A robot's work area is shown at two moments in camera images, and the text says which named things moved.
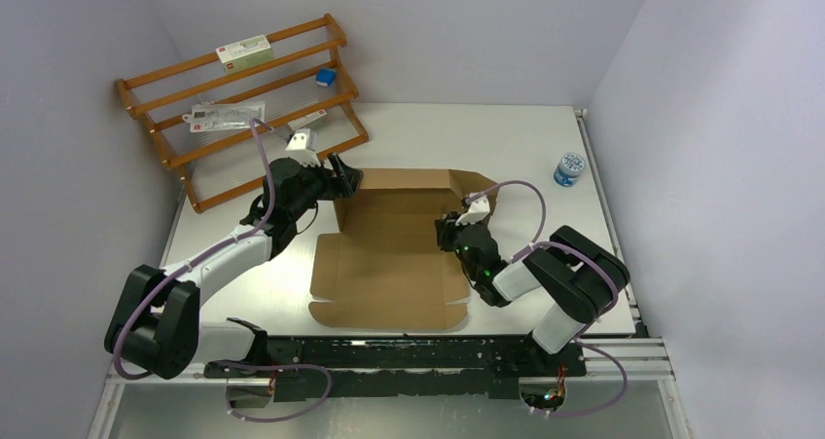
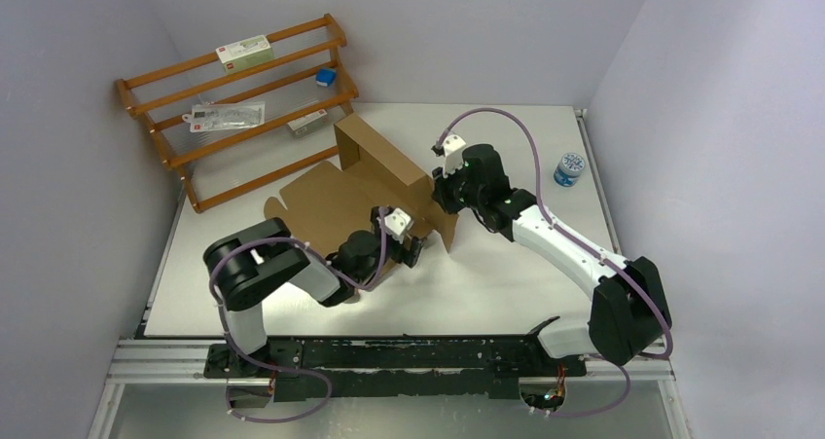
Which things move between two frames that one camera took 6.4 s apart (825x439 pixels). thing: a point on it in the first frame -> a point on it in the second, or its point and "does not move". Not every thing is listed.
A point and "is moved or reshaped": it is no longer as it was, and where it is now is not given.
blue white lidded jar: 569,168 does not move
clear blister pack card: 221,117 does not move
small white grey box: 310,122 does not move
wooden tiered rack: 223,119 does not move
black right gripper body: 458,251 -> 454,192
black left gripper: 340,187 -> 404,255
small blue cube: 324,77 does not move
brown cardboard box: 383,268 is moved or reshaped
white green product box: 244,54 does not move
